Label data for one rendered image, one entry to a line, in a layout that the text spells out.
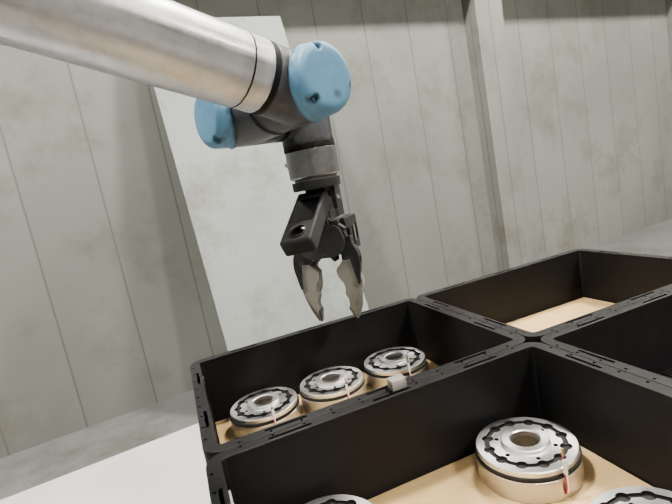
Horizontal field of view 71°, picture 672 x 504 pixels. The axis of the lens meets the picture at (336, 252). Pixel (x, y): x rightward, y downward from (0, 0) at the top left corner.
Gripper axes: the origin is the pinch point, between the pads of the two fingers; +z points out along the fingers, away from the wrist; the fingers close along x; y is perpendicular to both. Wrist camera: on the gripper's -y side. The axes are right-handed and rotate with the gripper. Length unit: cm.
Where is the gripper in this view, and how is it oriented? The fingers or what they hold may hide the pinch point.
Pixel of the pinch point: (336, 312)
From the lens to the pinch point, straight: 70.9
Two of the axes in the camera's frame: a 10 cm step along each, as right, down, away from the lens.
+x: -9.3, 1.3, 3.3
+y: 3.0, -2.1, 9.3
